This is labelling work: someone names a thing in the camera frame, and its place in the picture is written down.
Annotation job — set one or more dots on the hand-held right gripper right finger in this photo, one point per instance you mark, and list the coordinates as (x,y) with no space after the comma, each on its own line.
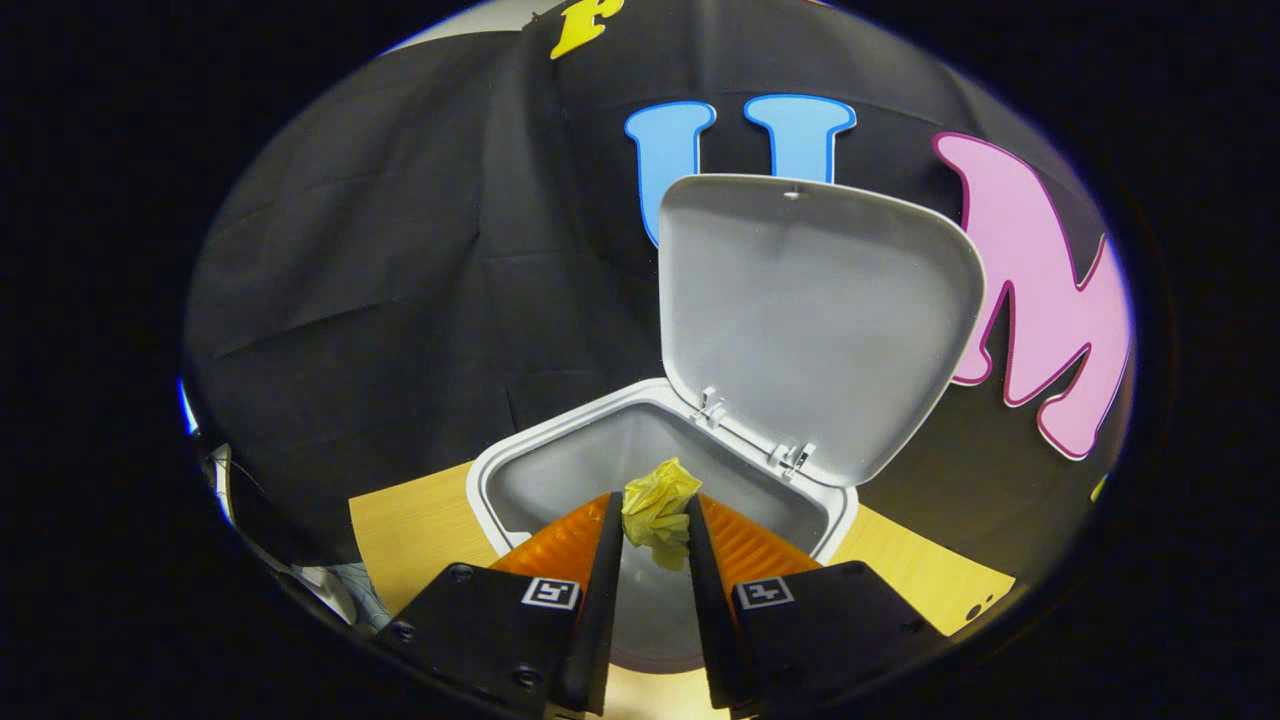
(712,630)

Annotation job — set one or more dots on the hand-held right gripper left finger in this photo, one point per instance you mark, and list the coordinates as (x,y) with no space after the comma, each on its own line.
(600,620)

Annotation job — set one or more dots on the yellow paper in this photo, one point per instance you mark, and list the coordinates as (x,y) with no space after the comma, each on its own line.
(658,510)

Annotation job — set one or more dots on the white desktop garbage bin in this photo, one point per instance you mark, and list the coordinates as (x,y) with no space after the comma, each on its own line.
(800,320)

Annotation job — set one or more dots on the wooden desktop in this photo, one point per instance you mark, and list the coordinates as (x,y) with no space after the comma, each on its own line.
(420,540)

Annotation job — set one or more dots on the black backdrop cloth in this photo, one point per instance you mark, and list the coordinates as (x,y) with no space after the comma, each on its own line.
(400,250)

